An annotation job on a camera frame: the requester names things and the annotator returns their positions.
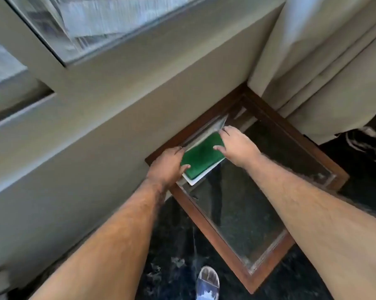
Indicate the person's right hand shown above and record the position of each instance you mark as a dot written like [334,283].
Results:
[239,148]

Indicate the person's left forearm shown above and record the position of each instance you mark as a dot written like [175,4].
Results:
[113,243]

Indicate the wooden glass-top table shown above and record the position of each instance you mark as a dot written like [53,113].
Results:
[238,209]

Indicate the green book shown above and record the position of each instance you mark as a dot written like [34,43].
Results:
[203,157]

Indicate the black and white shoes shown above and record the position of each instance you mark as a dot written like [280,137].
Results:
[367,137]

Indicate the beige curtain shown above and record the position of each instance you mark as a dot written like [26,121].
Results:
[325,59]

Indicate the person's right thumb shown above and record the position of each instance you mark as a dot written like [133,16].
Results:
[219,148]

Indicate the person's left hand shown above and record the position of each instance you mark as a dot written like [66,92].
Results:
[164,167]

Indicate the person's white slipper foot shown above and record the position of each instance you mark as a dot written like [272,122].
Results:
[208,282]

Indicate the person's left thumb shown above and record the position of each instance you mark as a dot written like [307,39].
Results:
[186,168]

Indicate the window with beige frame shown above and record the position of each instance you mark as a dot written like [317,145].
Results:
[91,24]

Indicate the person's right forearm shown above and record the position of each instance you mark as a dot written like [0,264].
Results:
[319,221]

